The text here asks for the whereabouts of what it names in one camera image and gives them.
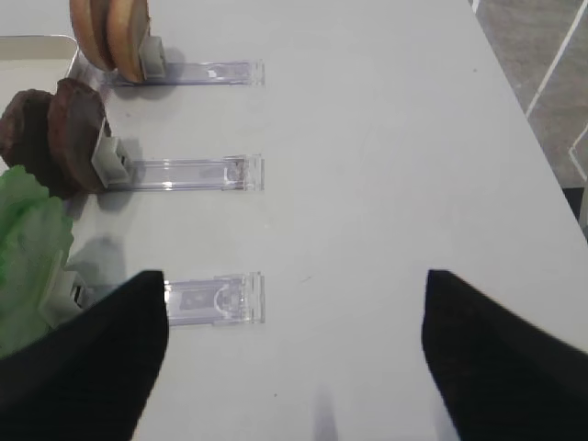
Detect brown meat patty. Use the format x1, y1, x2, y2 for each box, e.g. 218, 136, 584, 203
48, 78, 111, 194
1, 89, 61, 187

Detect rear brown meat patty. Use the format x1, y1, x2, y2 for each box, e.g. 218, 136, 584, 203
1, 89, 61, 187

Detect rear bread slice in rack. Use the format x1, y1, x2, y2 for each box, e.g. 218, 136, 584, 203
69, 0, 115, 72

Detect clear acrylic patty rack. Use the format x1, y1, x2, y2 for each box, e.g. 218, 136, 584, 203
91, 127, 265, 192

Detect clear acrylic bread rack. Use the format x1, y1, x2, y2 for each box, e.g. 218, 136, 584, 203
104, 36, 265, 87

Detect white rectangular tray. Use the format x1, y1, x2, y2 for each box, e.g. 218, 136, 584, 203
1, 35, 79, 78

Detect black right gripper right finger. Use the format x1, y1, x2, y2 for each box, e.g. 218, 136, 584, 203
421, 270, 587, 440

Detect front brown meat patty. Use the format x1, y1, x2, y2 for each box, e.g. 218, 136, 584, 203
48, 78, 111, 194

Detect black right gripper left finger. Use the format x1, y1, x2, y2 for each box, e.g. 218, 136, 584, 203
1, 270, 169, 440

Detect bread slice in rack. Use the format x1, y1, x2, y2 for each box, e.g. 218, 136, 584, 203
107, 0, 151, 83
69, 0, 115, 72

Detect green lettuce leaf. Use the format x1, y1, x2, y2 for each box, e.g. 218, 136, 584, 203
1, 165, 74, 357

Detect front bread slice in rack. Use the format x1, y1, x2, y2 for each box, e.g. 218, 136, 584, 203
107, 0, 151, 83

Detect clear acrylic lettuce rack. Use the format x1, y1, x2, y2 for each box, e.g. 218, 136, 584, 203
25, 252, 266, 330

